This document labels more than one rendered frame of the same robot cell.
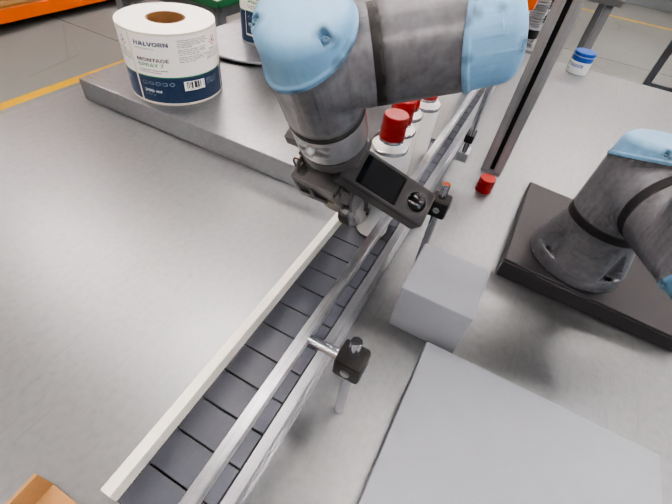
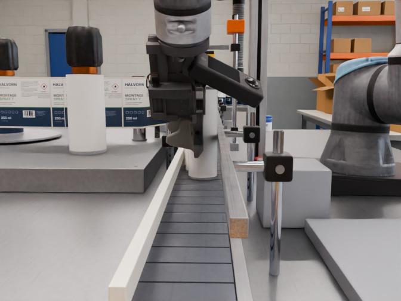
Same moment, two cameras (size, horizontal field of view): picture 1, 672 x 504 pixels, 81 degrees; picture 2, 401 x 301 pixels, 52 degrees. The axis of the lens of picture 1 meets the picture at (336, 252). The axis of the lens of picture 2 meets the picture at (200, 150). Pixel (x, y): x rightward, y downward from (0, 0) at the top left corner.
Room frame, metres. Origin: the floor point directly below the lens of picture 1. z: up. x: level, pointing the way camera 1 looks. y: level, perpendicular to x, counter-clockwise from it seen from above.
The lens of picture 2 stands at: (-0.19, 0.21, 1.04)
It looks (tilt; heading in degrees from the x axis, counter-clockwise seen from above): 9 degrees down; 339
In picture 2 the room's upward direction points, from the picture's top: straight up
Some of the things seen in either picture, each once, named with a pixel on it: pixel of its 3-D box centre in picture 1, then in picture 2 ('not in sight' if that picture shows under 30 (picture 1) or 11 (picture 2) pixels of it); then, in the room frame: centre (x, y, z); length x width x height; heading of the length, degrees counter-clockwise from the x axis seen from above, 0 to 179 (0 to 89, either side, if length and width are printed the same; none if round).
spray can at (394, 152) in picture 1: (382, 178); (202, 120); (0.48, -0.05, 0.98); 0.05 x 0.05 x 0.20
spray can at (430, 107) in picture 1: (416, 134); not in sight; (0.62, -0.11, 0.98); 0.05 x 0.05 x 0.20
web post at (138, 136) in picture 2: not in sight; (138, 108); (1.01, -0.05, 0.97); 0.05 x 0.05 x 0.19
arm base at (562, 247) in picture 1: (591, 237); (357, 147); (0.50, -0.41, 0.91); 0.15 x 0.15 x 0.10
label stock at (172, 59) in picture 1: (172, 53); not in sight; (0.88, 0.43, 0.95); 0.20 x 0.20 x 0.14
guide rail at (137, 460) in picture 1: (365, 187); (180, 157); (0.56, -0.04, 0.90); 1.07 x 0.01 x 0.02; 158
